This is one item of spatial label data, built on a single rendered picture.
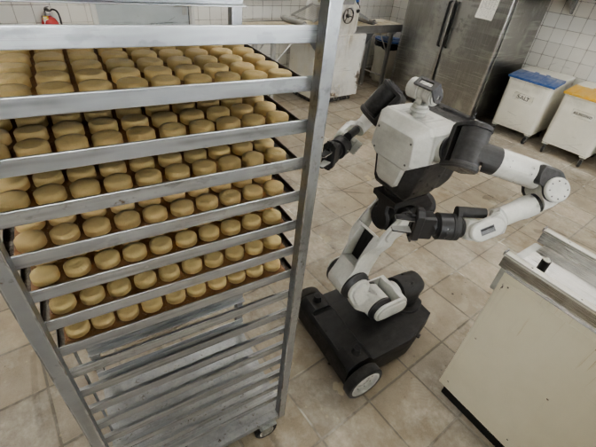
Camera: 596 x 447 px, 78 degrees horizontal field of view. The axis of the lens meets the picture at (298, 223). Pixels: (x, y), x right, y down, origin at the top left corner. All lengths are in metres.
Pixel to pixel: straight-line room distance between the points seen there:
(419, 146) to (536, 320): 0.75
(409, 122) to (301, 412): 1.35
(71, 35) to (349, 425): 1.75
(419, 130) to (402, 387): 1.31
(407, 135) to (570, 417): 1.15
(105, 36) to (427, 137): 0.96
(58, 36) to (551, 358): 1.63
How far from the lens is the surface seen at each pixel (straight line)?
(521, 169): 1.33
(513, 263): 1.54
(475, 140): 1.26
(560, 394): 1.71
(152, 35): 0.66
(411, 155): 1.30
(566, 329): 1.55
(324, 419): 1.92
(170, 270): 0.95
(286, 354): 1.35
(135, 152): 0.71
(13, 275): 0.79
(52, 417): 2.09
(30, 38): 0.65
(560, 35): 5.90
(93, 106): 0.67
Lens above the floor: 1.72
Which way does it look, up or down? 37 degrees down
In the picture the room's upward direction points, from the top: 7 degrees clockwise
